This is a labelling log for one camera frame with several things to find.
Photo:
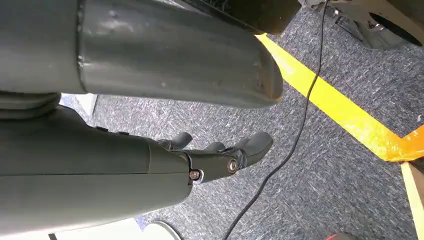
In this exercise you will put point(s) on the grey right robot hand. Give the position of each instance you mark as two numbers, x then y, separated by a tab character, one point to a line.
139	59

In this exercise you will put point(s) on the small white floor piece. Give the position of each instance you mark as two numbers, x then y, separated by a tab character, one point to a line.
84	102

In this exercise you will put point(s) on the ribbed grey right arm sleeve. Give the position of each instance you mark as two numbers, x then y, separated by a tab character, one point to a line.
26	104

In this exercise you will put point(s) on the white rounded object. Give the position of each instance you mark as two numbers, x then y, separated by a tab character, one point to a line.
160	232

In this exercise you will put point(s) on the white flat panel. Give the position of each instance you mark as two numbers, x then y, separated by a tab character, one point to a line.
99	232

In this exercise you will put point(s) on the yellow floor tape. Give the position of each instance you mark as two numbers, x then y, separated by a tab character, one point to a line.
338	106

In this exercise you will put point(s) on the dark grey machine base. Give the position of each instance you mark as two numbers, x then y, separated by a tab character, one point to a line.
371	30

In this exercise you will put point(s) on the red object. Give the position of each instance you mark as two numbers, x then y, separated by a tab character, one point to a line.
341	237

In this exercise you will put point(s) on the orange floor tape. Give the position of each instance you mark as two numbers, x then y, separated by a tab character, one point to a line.
409	145

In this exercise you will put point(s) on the pale wooden post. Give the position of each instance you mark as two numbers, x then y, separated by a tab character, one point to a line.
414	198

